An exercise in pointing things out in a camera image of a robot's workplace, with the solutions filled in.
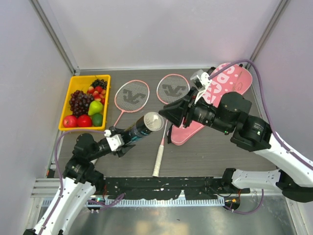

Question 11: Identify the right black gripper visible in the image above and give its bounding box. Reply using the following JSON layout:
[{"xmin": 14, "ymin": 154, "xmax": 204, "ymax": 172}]
[{"xmin": 158, "ymin": 87, "xmax": 233, "ymax": 134}]

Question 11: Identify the purple grape bunch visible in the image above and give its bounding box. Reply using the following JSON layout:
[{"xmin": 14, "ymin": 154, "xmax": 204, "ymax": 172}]
[{"xmin": 69, "ymin": 90, "xmax": 94, "ymax": 117}]

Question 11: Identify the pink badminton racket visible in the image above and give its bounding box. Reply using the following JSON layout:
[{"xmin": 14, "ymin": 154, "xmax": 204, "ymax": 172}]
[
  {"xmin": 91, "ymin": 80, "xmax": 150, "ymax": 167},
  {"xmin": 152, "ymin": 73, "xmax": 190, "ymax": 177}
]

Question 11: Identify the right red apple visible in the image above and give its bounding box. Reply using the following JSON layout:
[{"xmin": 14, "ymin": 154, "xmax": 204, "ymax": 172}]
[{"xmin": 77, "ymin": 115, "xmax": 92, "ymax": 127}]

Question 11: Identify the black shuttlecock tube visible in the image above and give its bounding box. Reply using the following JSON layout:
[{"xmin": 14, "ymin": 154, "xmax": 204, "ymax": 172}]
[{"xmin": 122, "ymin": 116, "xmax": 152, "ymax": 145}]

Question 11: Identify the green lime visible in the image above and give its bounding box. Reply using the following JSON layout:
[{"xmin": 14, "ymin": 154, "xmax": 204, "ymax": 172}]
[{"xmin": 91, "ymin": 113, "xmax": 103, "ymax": 127}]

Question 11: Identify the right pink badminton racket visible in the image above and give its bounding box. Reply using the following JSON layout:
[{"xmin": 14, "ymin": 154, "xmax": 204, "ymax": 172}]
[{"xmin": 152, "ymin": 73, "xmax": 190, "ymax": 177}]

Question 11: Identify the black grape bunch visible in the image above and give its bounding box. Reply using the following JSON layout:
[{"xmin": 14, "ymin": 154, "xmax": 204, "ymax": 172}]
[{"xmin": 91, "ymin": 79, "xmax": 108, "ymax": 90}]

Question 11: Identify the white cable duct strip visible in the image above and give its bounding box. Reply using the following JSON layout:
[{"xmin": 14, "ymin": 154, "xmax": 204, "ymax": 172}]
[{"xmin": 42, "ymin": 197, "xmax": 225, "ymax": 208}]

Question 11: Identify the yellow plastic bin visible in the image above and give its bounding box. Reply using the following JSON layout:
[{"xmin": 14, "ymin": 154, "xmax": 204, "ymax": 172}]
[{"xmin": 59, "ymin": 75, "xmax": 111, "ymax": 131}]

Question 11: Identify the clear tube lid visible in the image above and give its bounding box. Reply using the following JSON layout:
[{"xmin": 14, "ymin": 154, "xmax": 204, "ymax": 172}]
[{"xmin": 143, "ymin": 112, "xmax": 164, "ymax": 132}]

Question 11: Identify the pink racket bag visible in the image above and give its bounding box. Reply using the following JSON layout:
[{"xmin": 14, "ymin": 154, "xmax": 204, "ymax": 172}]
[{"xmin": 167, "ymin": 64, "xmax": 252, "ymax": 145}]

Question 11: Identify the green pear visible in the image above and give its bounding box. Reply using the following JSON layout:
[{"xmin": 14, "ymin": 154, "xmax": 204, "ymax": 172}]
[{"xmin": 88, "ymin": 100, "xmax": 103, "ymax": 116}]

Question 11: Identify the left pink badminton racket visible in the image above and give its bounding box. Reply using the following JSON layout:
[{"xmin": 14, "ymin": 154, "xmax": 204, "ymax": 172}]
[{"xmin": 91, "ymin": 80, "xmax": 150, "ymax": 167}]

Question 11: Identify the left red apple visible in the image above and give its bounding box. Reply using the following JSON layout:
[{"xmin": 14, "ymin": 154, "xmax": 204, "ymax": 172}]
[{"xmin": 63, "ymin": 115, "xmax": 78, "ymax": 128}]

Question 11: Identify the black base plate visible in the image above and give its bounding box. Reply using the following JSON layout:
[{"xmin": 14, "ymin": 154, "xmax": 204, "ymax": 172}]
[{"xmin": 103, "ymin": 177, "xmax": 250, "ymax": 200}]

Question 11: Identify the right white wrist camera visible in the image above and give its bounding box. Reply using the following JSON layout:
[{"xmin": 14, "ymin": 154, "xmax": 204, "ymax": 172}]
[{"xmin": 190, "ymin": 70, "xmax": 213, "ymax": 103}]

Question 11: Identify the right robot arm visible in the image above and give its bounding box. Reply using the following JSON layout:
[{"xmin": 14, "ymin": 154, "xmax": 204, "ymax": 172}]
[{"xmin": 159, "ymin": 88, "xmax": 313, "ymax": 203}]

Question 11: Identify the red apple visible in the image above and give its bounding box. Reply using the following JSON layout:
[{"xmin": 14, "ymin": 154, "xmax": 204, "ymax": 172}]
[
  {"xmin": 63, "ymin": 115, "xmax": 78, "ymax": 128},
  {"xmin": 77, "ymin": 115, "xmax": 92, "ymax": 127}
]

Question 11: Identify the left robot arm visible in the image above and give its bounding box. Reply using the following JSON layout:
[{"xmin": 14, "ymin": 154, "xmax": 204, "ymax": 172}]
[{"xmin": 24, "ymin": 127, "xmax": 132, "ymax": 235}]

